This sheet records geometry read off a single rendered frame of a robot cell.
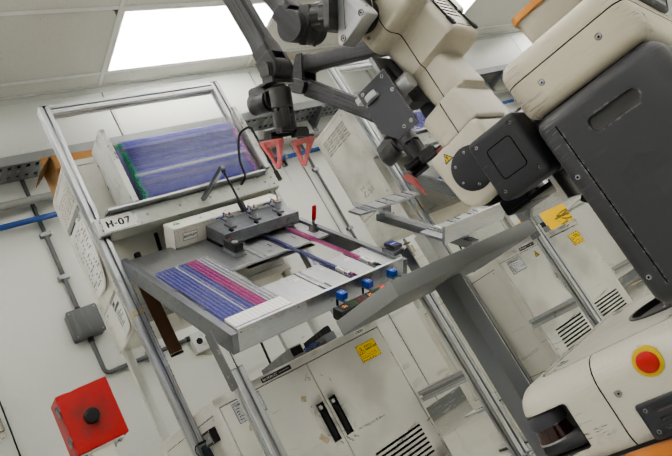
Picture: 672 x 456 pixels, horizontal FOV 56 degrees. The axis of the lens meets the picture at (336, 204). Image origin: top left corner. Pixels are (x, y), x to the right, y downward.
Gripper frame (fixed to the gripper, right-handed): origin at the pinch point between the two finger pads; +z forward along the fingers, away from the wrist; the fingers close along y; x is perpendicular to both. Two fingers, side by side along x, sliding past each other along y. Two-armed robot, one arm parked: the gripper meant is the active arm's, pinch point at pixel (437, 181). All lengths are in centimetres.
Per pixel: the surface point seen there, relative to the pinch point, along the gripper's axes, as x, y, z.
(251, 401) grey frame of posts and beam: -24, -69, 28
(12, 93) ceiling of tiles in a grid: 58, -195, -246
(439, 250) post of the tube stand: 62, -24, -4
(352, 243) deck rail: 38, -44, -17
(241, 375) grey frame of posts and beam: -24, -69, 20
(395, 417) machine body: 45, -65, 41
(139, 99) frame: 9, -83, -114
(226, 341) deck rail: -24, -69, 10
